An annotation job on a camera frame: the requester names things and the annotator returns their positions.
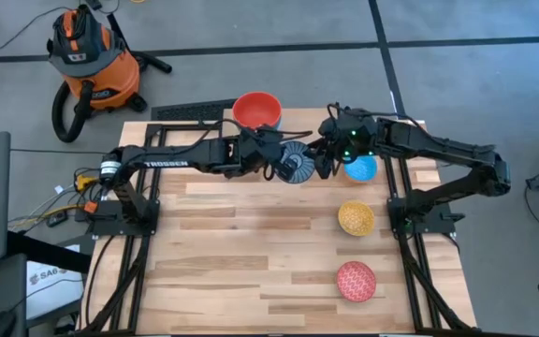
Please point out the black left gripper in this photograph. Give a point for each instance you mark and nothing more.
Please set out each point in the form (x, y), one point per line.
(260, 152)

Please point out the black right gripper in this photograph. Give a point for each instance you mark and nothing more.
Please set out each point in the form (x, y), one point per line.
(349, 131)

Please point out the navy white patterned bowl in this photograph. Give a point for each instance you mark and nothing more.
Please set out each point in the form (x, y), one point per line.
(303, 154)

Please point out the light blue bowl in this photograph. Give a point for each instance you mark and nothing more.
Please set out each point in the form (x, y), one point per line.
(362, 170)

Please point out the coral red bowl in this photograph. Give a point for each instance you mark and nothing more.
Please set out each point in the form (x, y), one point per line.
(256, 108)

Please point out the red white patterned bowl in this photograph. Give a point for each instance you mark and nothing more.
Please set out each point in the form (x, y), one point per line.
(356, 281)

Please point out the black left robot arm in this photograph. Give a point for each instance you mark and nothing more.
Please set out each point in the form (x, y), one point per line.
(171, 159)

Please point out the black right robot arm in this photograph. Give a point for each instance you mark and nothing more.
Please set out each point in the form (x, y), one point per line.
(438, 145)

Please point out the yellow patterned bowl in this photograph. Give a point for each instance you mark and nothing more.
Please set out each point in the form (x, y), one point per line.
(356, 218)

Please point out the black perforated floor panel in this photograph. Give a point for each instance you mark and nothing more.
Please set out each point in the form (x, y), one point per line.
(190, 111)

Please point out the black vacuum wand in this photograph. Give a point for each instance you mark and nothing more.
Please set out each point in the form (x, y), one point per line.
(157, 63)

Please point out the orange connector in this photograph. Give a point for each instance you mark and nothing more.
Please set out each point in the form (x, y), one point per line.
(91, 207)

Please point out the yellow power plug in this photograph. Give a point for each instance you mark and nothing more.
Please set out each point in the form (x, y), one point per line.
(84, 181)

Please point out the orange shop vacuum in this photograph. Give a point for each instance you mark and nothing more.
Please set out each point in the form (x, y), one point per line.
(101, 79)

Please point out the small black device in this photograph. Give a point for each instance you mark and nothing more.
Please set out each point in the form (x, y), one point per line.
(57, 219)

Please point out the black desk bar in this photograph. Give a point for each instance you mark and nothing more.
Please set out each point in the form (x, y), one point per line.
(45, 252)

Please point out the white printed box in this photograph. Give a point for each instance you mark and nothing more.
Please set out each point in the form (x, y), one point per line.
(54, 290)

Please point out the black aluminium table frame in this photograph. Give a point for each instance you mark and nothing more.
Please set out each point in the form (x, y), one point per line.
(180, 126)

